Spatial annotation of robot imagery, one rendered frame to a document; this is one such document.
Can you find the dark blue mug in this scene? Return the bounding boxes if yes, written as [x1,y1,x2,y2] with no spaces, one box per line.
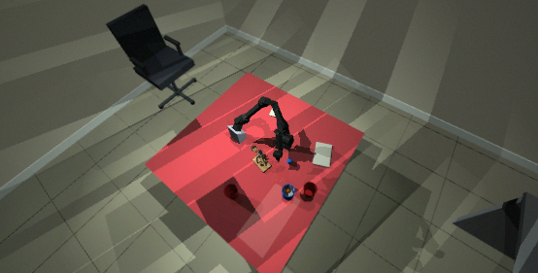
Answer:
[282,184,295,201]

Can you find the dark red cup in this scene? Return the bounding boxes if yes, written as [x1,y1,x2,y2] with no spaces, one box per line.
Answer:
[223,184,238,200]
[303,182,318,198]

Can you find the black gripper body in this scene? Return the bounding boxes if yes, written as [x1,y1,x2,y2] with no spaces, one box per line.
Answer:
[273,141,284,157]

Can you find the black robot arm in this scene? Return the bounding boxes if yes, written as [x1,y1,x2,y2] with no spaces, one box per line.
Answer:
[231,96,294,151]

